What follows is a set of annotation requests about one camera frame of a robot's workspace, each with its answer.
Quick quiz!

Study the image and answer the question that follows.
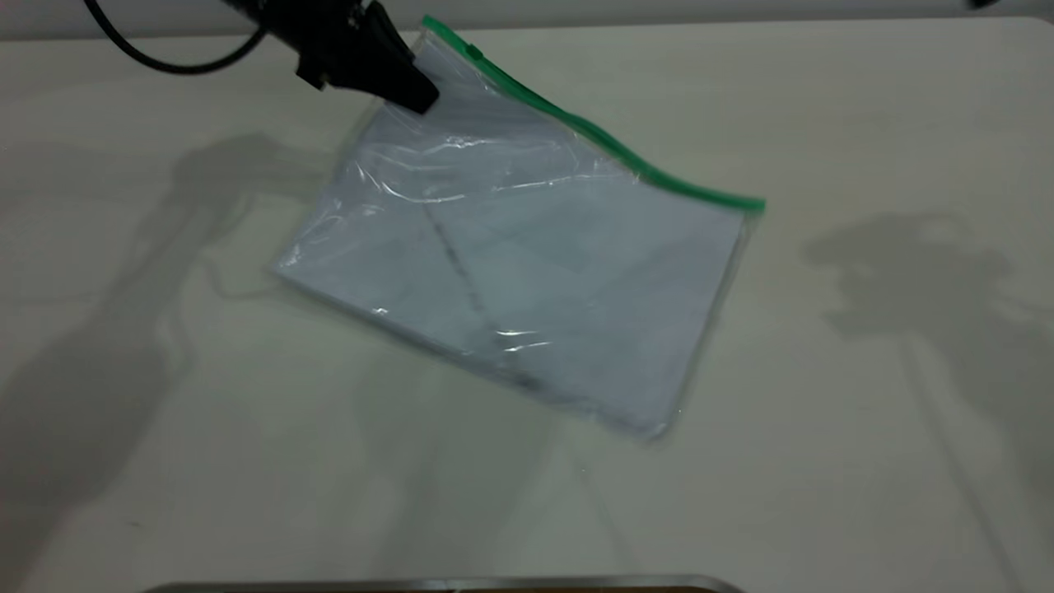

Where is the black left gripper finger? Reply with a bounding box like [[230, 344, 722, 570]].
[[366, 2, 417, 68], [329, 49, 441, 115]]

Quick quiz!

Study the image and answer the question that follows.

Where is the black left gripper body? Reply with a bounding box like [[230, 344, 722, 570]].
[[221, 0, 389, 91]]

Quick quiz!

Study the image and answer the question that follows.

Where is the clear plastic zip bag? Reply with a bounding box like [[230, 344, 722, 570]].
[[272, 15, 767, 439]]

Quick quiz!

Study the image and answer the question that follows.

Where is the metal rail edge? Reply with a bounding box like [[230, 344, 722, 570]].
[[140, 574, 746, 593]]

